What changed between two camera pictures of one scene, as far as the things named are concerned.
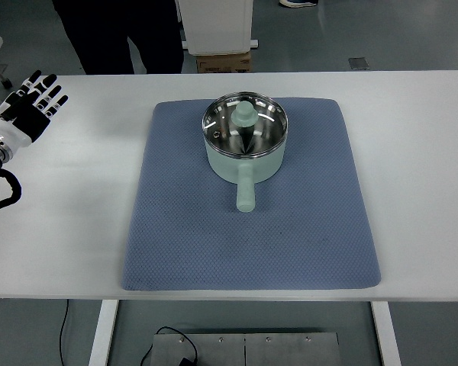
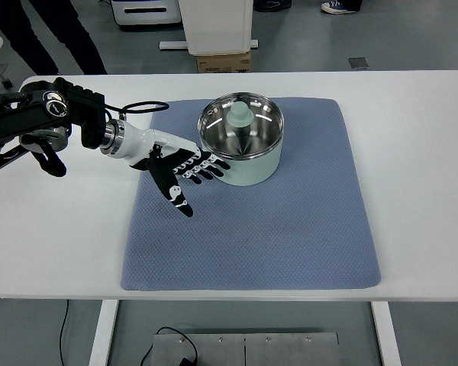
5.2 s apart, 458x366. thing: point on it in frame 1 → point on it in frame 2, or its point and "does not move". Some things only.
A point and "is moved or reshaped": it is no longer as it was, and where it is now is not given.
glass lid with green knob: (245, 124) does not move
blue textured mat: (308, 228) does not move
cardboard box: (227, 63) does not move
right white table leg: (387, 334) does not move
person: (99, 31) → (59, 19)
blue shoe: (298, 3) → (342, 6)
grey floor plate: (359, 63) does not move
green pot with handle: (245, 171) is moved or reshaped
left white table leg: (103, 339) does not move
